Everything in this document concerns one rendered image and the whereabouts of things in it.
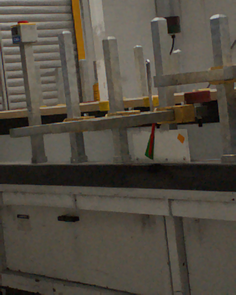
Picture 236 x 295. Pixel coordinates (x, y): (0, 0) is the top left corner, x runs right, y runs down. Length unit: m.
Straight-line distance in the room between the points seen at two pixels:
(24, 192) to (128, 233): 0.45
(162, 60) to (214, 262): 0.74
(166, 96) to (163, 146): 0.15
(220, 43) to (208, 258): 0.84
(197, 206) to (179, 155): 0.16
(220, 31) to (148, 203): 0.65
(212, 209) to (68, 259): 1.19
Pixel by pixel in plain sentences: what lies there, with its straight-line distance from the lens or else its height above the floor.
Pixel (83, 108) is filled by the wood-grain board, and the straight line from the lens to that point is 3.15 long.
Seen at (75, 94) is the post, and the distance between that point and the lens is 2.89.
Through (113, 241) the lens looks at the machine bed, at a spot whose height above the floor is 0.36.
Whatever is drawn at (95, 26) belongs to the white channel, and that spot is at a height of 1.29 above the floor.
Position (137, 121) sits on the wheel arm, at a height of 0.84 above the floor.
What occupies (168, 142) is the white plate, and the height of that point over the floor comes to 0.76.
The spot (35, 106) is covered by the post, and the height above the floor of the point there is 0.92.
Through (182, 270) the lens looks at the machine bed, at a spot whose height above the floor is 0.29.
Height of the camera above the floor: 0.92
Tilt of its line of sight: 3 degrees down
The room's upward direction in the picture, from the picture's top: 6 degrees counter-clockwise
